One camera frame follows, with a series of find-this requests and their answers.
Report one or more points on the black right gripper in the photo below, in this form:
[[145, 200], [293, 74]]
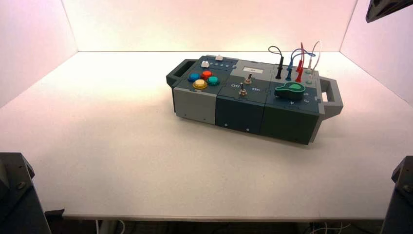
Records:
[[387, 8]]

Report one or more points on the green rotary knob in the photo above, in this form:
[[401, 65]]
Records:
[[290, 90]]

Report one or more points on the small white display screen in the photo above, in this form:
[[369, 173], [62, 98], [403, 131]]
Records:
[[251, 69]]

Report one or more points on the white slider knob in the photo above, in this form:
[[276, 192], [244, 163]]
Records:
[[219, 58]]

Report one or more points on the grey and teal task box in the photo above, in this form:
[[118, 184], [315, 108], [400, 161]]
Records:
[[238, 111]]

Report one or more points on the green round push button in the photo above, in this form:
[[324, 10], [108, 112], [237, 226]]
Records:
[[213, 80]]

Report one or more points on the white keycap button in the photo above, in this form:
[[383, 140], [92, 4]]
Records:
[[205, 64]]

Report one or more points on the red round push button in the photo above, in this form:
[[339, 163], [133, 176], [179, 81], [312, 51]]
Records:
[[206, 75]]

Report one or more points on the yellow round push button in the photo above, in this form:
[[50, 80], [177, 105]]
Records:
[[200, 84]]

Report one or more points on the blue round push button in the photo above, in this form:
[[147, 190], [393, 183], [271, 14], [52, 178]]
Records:
[[193, 77]]

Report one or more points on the black table clamp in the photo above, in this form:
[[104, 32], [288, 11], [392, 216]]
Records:
[[54, 214]]

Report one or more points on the metal toggle switch by display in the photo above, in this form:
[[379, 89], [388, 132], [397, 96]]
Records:
[[248, 79]]

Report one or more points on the metal toggle switch between labels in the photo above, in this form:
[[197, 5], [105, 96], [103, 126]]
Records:
[[242, 91]]

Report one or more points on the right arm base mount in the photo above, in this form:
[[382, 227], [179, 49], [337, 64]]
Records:
[[400, 200]]

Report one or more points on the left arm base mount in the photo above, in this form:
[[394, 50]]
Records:
[[16, 200]]

